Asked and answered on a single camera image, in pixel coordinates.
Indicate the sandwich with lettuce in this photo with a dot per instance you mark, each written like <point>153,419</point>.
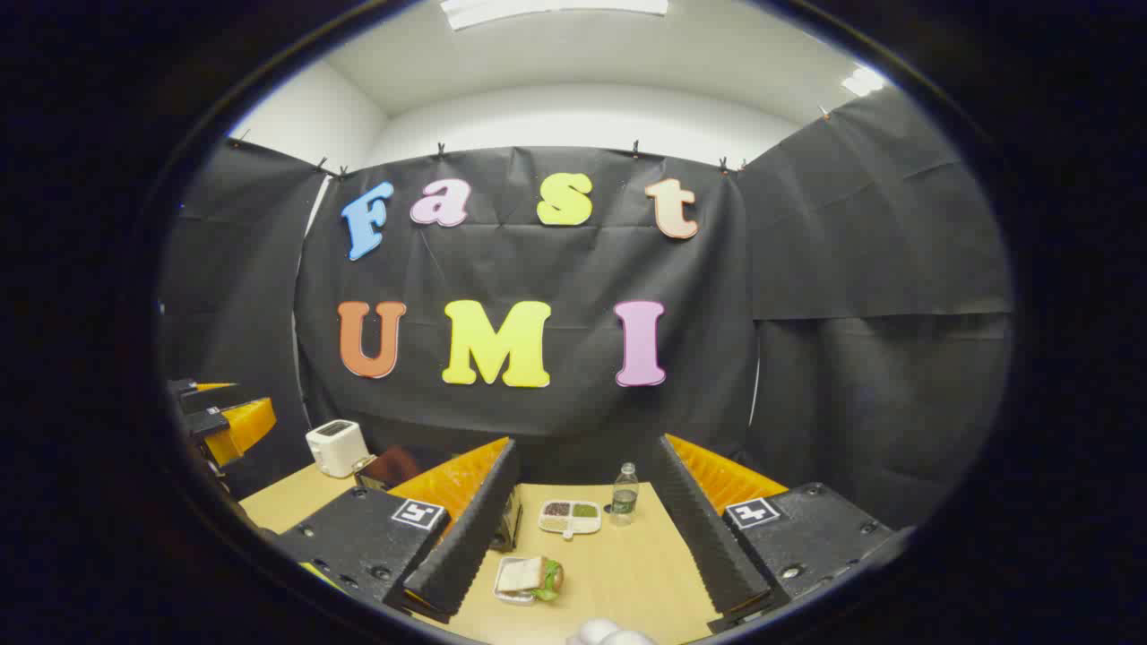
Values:
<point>524,575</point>

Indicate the white toaster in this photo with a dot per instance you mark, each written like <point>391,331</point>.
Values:
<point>336,448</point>

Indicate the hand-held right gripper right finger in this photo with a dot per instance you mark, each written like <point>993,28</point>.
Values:
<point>708,546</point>

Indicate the white food tray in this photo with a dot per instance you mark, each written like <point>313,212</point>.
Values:
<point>507,596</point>

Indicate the long ceiling light panel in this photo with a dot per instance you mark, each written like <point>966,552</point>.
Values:
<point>556,9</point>

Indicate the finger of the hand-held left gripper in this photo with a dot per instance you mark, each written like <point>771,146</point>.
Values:
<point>215,397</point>
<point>242,428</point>

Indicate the clear plastic water bottle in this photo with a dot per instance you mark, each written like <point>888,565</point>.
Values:
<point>625,497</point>

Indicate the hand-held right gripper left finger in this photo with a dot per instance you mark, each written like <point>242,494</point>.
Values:
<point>466,546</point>

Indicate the small ceiling light panel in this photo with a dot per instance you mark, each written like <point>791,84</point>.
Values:
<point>862,82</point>

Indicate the black electric oven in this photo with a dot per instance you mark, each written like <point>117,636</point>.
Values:
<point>390,468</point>

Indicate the black backdrop cloth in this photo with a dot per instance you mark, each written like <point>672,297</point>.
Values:
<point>556,269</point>

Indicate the white divided grain tray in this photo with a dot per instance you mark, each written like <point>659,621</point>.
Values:
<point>570,517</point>

